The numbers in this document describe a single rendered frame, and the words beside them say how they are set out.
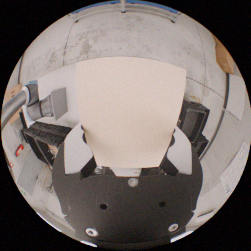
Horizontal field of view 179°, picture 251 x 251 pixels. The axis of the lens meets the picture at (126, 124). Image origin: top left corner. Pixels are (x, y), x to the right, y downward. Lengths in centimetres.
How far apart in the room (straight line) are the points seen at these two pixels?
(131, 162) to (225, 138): 267
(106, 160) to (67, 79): 57
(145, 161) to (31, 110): 61
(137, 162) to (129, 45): 128
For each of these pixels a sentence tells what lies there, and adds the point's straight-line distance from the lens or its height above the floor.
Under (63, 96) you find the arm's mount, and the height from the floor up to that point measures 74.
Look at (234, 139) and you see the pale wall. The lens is 262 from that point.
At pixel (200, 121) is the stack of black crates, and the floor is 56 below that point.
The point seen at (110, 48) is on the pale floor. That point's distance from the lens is 131.
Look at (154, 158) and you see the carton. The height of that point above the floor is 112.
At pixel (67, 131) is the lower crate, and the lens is 70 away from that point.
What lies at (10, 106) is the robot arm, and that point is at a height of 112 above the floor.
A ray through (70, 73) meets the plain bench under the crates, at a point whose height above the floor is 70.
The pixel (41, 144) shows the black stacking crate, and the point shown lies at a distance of 86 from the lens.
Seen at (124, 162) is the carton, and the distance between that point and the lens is 15.
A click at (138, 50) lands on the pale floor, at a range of 129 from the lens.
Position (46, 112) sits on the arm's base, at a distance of 59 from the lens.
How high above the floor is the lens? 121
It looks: 60 degrees down
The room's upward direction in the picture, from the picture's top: 180 degrees counter-clockwise
